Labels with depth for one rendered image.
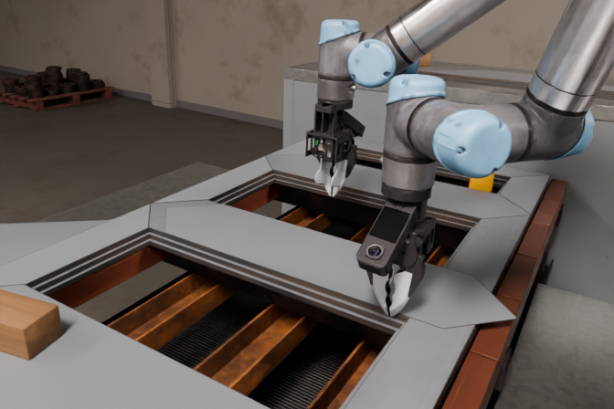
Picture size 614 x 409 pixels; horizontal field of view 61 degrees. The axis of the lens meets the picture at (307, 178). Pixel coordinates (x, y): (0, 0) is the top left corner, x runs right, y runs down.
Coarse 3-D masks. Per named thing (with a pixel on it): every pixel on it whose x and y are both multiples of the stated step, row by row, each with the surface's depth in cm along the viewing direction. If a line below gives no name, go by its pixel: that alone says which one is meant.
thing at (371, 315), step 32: (320, 192) 134; (352, 192) 131; (544, 192) 138; (160, 224) 107; (448, 224) 118; (96, 256) 96; (192, 256) 99; (224, 256) 97; (512, 256) 102; (288, 288) 90; (320, 288) 87; (384, 320) 81; (448, 384) 68
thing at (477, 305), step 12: (468, 288) 87; (480, 288) 87; (468, 300) 84; (480, 300) 84; (492, 300) 84; (456, 312) 81; (468, 312) 81; (480, 312) 81; (492, 312) 81; (444, 324) 78; (456, 324) 78; (468, 324) 78
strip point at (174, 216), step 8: (168, 208) 115; (176, 208) 115; (184, 208) 115; (192, 208) 115; (200, 208) 115; (208, 208) 116; (168, 216) 111; (176, 216) 111; (184, 216) 111; (192, 216) 111; (168, 224) 107; (176, 224) 108
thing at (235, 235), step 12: (252, 216) 112; (264, 216) 112; (228, 228) 106; (240, 228) 106; (252, 228) 107; (264, 228) 107; (204, 240) 101; (216, 240) 101; (228, 240) 101; (240, 240) 101; (228, 252) 97
